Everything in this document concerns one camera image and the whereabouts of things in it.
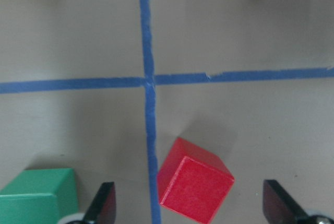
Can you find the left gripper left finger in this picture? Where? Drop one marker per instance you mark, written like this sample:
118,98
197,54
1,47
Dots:
103,206

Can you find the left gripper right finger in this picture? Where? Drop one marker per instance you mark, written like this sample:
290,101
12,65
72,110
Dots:
280,207

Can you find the red wooden block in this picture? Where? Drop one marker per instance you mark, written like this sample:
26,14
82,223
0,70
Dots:
193,182

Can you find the green wooden block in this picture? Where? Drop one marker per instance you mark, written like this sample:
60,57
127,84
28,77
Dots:
39,196

